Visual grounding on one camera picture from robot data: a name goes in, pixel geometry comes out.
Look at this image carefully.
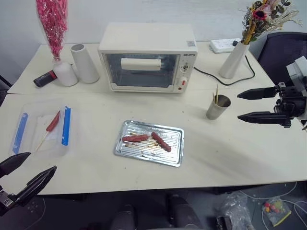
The black power cable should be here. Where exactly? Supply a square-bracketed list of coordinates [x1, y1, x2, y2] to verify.
[193, 55, 255, 86]

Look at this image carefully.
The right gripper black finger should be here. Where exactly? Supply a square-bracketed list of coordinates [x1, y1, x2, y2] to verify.
[237, 111, 292, 128]
[237, 87, 280, 100]

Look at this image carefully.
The curved red sausage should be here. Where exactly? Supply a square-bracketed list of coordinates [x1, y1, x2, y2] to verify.
[151, 131, 172, 152]

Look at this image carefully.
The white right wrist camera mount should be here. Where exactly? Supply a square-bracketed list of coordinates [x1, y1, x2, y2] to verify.
[286, 57, 307, 101]

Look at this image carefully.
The slanted white vase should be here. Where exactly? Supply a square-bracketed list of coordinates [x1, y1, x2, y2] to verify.
[218, 41, 250, 79]

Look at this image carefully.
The bag of colourful balls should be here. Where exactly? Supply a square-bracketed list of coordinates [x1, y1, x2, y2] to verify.
[261, 197, 292, 227]

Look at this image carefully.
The white floor cable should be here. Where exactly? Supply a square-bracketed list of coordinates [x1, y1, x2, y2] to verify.
[239, 181, 307, 211]

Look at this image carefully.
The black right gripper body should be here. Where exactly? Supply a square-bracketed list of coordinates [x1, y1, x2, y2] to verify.
[274, 82, 307, 120]

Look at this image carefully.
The small white vase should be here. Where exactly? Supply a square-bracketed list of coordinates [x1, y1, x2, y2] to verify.
[53, 61, 78, 87]

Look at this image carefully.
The tall white cylinder vase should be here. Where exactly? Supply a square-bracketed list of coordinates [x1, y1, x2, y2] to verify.
[71, 44, 100, 84]

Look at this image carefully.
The silver ribbed baking tray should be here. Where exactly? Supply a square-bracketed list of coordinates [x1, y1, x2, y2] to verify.
[113, 120, 185, 168]

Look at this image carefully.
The white toaster oven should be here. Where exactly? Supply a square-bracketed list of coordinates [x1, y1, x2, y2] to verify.
[97, 23, 199, 93]

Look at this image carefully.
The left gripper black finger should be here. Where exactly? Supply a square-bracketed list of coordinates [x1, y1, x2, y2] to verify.
[0, 152, 31, 178]
[15, 165, 58, 207]

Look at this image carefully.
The dried flower bouquet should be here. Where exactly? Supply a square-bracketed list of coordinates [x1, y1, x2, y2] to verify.
[238, 0, 303, 46]

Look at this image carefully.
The white power strip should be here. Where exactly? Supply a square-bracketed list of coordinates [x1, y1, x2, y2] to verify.
[209, 38, 242, 54]

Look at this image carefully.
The black office chair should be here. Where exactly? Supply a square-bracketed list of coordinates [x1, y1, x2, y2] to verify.
[258, 32, 307, 84]

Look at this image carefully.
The clear container with blue clips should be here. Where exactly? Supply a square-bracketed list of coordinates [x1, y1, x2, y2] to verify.
[8, 99, 80, 158]

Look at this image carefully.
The red wrapped flower bouquet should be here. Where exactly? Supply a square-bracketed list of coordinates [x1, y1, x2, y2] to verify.
[35, 0, 70, 63]

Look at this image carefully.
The crumpled clear plastic bag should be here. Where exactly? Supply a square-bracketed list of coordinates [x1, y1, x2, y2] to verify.
[219, 191, 255, 230]

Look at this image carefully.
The metal cup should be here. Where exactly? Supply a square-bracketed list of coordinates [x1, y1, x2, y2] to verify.
[205, 94, 232, 120]

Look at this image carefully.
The black box on floor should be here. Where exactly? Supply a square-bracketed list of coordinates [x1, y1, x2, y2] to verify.
[215, 215, 232, 230]

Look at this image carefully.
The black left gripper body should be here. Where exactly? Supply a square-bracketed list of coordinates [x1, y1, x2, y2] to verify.
[0, 185, 20, 218]

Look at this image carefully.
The straight red sausage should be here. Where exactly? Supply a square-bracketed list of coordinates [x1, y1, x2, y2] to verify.
[122, 134, 150, 142]

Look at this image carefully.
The black and red device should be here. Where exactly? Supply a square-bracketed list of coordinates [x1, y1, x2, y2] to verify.
[33, 70, 58, 87]

